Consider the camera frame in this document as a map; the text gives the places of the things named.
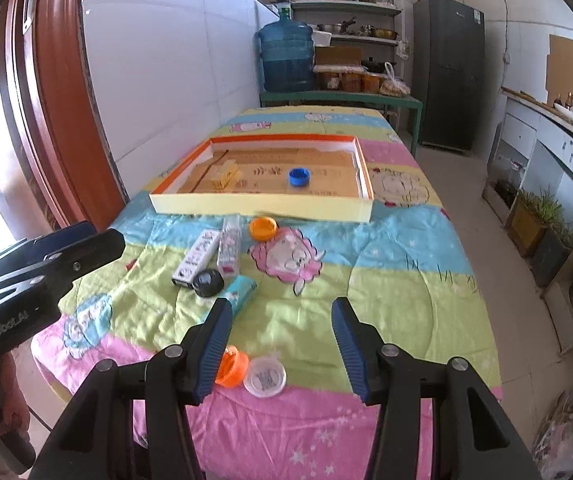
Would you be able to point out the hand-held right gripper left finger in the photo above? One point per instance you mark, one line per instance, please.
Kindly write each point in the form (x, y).
(216, 345)

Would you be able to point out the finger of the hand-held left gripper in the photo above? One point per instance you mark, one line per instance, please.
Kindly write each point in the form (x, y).
(61, 237)
(96, 252)

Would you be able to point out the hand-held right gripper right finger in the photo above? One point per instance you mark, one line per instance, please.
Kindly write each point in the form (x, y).
(349, 345)

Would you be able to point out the orange bottle cap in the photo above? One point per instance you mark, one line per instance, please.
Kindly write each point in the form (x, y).
(263, 229)
(234, 367)

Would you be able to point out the teal box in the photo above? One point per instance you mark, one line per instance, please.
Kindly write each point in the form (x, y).
(242, 294)

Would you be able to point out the white round lid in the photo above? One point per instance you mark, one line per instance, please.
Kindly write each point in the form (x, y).
(265, 377)

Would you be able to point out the long white box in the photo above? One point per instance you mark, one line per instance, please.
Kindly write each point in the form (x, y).
(199, 255)

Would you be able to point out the orange-rimmed cardboard tray box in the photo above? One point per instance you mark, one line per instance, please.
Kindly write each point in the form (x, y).
(266, 207)

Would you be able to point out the small yellow box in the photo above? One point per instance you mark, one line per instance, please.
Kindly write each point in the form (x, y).
(224, 176)

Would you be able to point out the blue bottle cap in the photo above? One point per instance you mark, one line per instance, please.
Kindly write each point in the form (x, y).
(300, 177)

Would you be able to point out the person's left forearm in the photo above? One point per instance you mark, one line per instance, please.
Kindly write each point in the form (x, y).
(9, 400)

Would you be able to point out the black round object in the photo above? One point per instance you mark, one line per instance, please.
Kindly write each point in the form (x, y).
(209, 283)

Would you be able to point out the brown wooden door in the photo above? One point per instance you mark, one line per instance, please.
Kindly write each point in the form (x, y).
(61, 110)

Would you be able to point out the planter with grass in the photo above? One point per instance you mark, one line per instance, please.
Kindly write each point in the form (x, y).
(531, 222)
(555, 255)

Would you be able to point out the green low table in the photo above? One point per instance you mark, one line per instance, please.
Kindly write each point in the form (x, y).
(406, 105)

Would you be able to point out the amber jar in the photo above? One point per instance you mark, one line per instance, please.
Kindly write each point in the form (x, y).
(371, 83)
(327, 81)
(351, 82)

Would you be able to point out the plastic bag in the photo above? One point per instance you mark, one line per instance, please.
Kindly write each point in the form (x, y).
(394, 85)

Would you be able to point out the blue water jug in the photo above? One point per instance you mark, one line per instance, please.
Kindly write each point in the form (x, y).
(285, 55)

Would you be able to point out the dark refrigerator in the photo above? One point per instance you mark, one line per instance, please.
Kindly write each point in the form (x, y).
(446, 75)

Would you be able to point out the white counter cabinet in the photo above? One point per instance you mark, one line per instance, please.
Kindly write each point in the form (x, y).
(556, 145)

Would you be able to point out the green shelf rack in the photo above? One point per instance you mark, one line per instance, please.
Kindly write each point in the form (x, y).
(346, 7)

